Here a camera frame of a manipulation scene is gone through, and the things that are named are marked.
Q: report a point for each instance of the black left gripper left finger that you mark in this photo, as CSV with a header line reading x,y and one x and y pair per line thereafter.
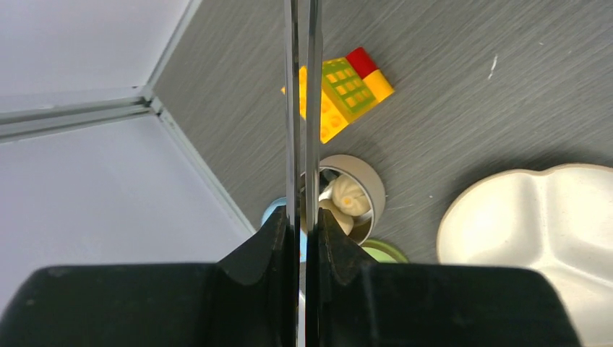
x,y
249,298

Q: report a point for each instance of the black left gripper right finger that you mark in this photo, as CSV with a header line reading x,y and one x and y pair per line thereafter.
x,y
354,300

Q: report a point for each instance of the green round lid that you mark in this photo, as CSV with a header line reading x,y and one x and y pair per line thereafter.
x,y
382,251

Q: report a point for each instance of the white dumpling bun toy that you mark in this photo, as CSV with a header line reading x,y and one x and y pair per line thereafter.
x,y
349,197

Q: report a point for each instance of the steel tongs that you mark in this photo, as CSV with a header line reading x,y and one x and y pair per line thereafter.
x,y
303,154

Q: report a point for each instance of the steel lunch box bowl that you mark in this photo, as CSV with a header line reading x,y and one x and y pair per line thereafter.
x,y
359,228

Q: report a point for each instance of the yellow red toy block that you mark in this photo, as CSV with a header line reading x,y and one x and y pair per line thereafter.
x,y
351,86

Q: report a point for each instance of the cream divided plate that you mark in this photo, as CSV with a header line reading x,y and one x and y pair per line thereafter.
x,y
557,222

